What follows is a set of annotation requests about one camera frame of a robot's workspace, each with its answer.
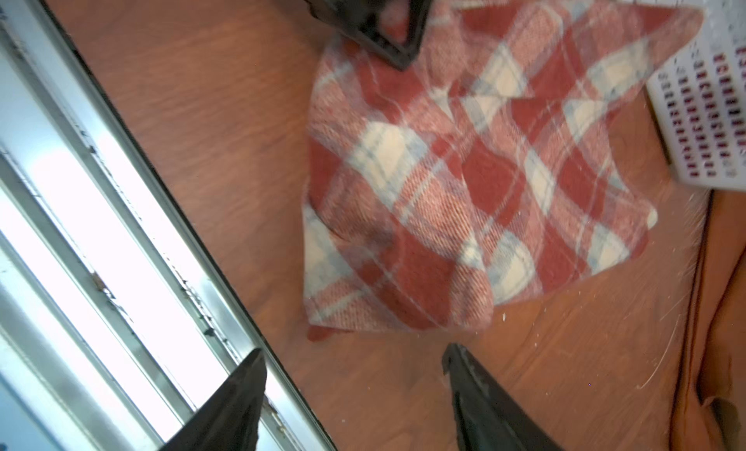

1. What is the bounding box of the white plastic basket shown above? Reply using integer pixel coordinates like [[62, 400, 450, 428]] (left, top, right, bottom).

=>
[[623, 0, 745, 192]]

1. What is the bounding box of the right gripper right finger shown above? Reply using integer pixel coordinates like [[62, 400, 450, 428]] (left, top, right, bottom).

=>
[[441, 343, 561, 451]]

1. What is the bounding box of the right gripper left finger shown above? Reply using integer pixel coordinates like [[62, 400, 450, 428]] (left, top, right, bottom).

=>
[[161, 348, 267, 451]]

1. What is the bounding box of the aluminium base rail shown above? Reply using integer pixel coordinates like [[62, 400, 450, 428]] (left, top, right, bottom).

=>
[[1, 0, 333, 450]]

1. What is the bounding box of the orange brown skirt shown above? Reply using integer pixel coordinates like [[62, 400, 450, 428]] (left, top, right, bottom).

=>
[[669, 191, 745, 450]]

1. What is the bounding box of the red plaid skirt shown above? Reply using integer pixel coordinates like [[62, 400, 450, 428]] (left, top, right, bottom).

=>
[[302, 0, 704, 340]]

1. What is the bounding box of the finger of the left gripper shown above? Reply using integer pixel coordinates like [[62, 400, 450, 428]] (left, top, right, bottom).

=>
[[303, 0, 433, 71]]

